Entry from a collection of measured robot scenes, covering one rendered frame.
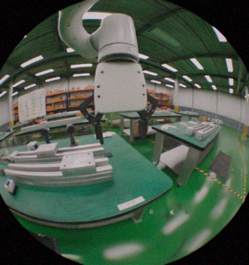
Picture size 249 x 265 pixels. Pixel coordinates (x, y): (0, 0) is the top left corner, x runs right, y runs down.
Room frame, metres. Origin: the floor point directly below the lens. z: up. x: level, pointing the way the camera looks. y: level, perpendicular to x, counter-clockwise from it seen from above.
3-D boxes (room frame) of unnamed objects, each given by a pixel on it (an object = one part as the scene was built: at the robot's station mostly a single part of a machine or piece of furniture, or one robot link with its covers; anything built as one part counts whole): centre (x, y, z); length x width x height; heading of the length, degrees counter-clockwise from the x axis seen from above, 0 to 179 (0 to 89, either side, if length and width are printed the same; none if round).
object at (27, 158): (0.39, 0.51, 0.82); 0.80 x 0.10 x 0.09; 112
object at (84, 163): (0.31, 0.21, 0.87); 0.16 x 0.11 x 0.07; 112
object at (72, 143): (0.63, 0.43, 0.89); 0.20 x 0.08 x 0.22; 38
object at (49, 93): (7.98, 7.23, 1.58); 2.83 x 0.98 x 3.15; 115
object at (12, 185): (0.00, 0.66, 0.81); 0.10 x 0.08 x 0.06; 22
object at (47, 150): (0.39, 0.51, 0.87); 0.16 x 0.11 x 0.07; 112
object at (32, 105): (2.09, 3.38, 0.97); 1.50 x 0.50 x 1.95; 115
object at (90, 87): (9.23, 4.51, 1.59); 2.83 x 0.98 x 3.17; 115
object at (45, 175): (0.21, 0.44, 0.82); 0.80 x 0.10 x 0.09; 112
